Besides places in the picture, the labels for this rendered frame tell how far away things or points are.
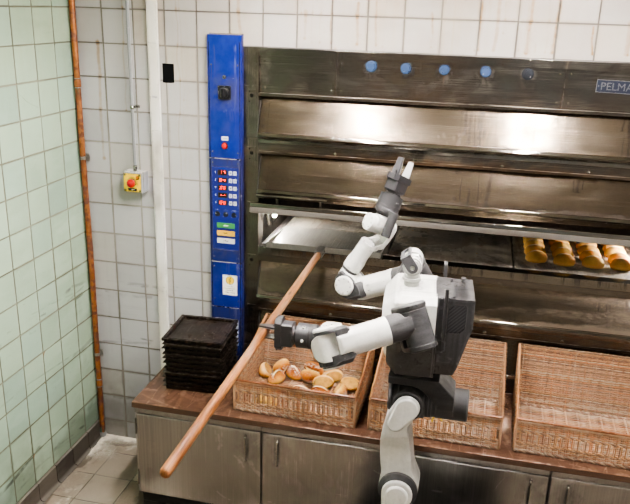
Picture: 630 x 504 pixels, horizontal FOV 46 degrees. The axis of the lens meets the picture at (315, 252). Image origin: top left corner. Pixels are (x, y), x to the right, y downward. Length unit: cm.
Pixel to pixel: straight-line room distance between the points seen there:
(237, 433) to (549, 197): 169
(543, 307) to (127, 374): 215
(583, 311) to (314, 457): 135
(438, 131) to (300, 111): 62
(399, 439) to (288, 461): 78
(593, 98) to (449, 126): 59
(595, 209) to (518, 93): 59
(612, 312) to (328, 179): 139
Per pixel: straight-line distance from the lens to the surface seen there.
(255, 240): 355
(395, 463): 279
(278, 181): 343
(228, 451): 342
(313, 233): 375
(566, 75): 326
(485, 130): 326
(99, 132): 373
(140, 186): 361
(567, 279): 344
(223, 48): 340
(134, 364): 407
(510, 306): 347
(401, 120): 328
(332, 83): 332
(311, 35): 331
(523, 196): 331
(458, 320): 246
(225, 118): 343
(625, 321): 353
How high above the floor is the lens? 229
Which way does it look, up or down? 19 degrees down
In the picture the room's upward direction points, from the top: 2 degrees clockwise
